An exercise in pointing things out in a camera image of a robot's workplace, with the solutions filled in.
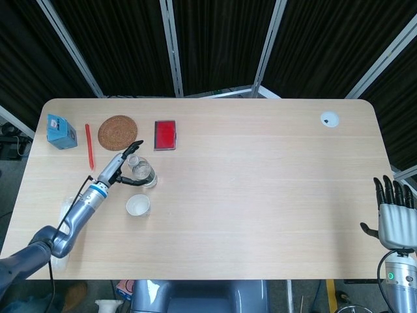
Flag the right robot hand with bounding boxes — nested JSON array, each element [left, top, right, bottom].
[[360, 175, 417, 252]]

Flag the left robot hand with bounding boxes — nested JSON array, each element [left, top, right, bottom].
[[96, 140, 148, 187]]

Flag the transparent plastic water bottle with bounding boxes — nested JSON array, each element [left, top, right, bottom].
[[126, 154, 159, 189]]

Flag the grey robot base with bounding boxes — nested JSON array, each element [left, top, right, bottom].
[[130, 279, 270, 313]]

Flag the white paper cup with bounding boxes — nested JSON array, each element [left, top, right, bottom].
[[125, 193, 151, 217]]

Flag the red plastic stick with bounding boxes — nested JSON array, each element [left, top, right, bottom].
[[85, 123, 96, 171]]

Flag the round woven brown coaster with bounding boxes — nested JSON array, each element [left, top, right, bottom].
[[97, 115, 139, 152]]

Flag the blue cardboard box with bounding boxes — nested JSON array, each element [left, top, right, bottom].
[[46, 113, 79, 151]]

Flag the red card case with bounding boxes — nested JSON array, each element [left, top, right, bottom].
[[153, 119, 178, 152]]

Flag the yellow floor strip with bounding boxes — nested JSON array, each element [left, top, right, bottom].
[[326, 279, 338, 313]]

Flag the black electronic equipment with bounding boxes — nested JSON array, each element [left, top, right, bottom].
[[0, 123, 33, 160]]

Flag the clear pack of white straws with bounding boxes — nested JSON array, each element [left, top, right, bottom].
[[50, 194, 79, 272]]

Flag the pink and blue package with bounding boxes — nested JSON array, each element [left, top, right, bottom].
[[115, 279, 135, 301]]

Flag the black curtain panel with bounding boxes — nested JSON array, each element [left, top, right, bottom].
[[360, 29, 417, 172], [48, 0, 177, 98], [262, 0, 417, 98], [0, 0, 98, 131], [171, 0, 278, 97]]

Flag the brown shoe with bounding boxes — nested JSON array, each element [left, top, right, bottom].
[[61, 282, 88, 312]]

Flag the white plastic part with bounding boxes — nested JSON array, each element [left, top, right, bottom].
[[94, 299, 124, 313]]

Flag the grey metal partition foot bar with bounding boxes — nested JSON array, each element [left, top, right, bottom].
[[188, 85, 281, 99]]

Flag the blue jeans leg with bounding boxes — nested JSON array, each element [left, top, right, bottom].
[[0, 291, 66, 313]]

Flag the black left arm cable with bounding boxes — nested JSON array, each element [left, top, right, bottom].
[[48, 175, 95, 313]]

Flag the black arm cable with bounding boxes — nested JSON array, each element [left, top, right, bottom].
[[48, 175, 95, 313], [376, 252, 394, 313]]

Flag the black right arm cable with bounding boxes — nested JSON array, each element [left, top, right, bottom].
[[376, 252, 394, 313]]

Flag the grey metal partition post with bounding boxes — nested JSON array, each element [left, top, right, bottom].
[[344, 14, 417, 99], [159, 0, 184, 98], [35, 0, 106, 98], [251, 0, 288, 98], [0, 104, 36, 140]]

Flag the white cable grommet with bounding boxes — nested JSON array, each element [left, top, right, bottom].
[[319, 111, 340, 128]]

